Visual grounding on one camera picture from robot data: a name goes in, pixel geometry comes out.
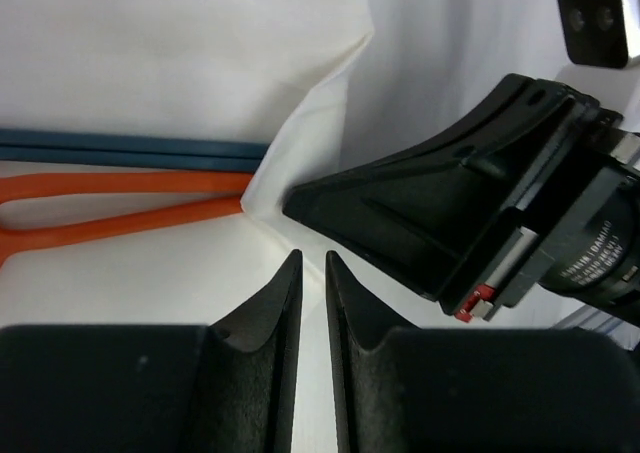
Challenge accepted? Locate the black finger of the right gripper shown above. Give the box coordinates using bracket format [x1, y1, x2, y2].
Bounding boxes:
[283, 74, 600, 315]

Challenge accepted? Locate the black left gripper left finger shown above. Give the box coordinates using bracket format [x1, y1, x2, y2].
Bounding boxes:
[1, 250, 303, 452]

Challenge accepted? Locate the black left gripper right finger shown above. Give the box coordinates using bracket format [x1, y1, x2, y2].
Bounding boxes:
[325, 252, 639, 452]

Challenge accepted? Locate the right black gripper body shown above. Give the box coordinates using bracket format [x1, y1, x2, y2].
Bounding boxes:
[452, 107, 639, 322]

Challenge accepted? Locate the white paper napkin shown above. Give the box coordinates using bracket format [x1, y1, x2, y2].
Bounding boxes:
[0, 0, 376, 453]

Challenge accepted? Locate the orange plastic fork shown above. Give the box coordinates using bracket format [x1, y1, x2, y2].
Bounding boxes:
[0, 171, 256, 269]

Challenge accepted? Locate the dark blue chopstick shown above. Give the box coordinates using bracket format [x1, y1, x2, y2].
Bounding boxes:
[1, 147, 261, 172]
[1, 128, 269, 158]

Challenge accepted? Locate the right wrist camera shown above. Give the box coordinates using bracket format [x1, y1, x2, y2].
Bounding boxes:
[557, 0, 639, 70]

